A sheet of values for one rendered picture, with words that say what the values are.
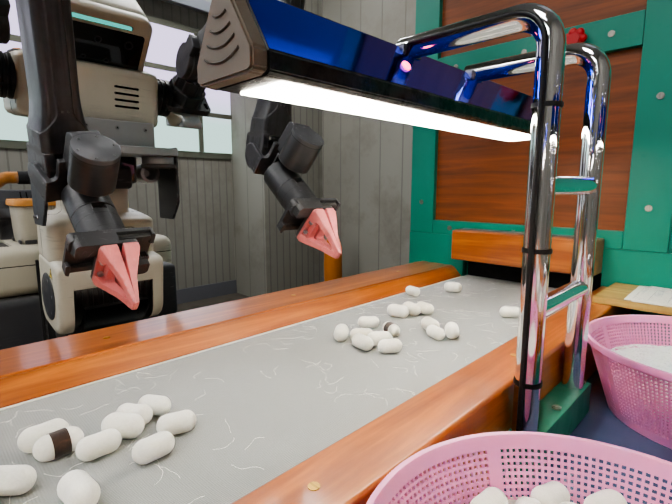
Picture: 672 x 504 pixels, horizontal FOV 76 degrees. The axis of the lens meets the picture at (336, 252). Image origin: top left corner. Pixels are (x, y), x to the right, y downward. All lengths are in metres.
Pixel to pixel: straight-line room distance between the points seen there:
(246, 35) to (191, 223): 3.49
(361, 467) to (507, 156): 0.85
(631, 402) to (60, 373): 0.65
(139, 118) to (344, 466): 0.94
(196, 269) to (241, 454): 3.50
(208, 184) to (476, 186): 3.03
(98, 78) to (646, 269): 1.15
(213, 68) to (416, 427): 0.33
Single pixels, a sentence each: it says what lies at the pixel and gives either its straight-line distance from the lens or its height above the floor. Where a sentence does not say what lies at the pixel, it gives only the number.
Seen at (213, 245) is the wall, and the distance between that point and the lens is 3.91.
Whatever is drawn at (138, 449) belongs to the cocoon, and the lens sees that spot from 0.40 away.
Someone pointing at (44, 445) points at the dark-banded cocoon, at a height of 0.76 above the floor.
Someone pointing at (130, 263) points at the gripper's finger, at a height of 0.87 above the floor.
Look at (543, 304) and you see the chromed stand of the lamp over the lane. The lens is 0.45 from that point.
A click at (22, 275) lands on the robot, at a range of 1.32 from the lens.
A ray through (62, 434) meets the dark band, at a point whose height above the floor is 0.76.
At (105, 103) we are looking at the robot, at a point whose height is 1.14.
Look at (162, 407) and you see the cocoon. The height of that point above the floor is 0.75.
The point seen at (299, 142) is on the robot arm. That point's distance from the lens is 0.71.
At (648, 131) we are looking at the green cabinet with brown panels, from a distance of 0.98.
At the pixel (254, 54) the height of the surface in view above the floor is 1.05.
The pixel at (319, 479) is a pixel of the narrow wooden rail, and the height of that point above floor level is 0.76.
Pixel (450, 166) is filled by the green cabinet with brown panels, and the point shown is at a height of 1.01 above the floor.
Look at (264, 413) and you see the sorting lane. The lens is 0.45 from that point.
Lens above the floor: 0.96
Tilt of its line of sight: 9 degrees down
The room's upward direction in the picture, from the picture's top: straight up
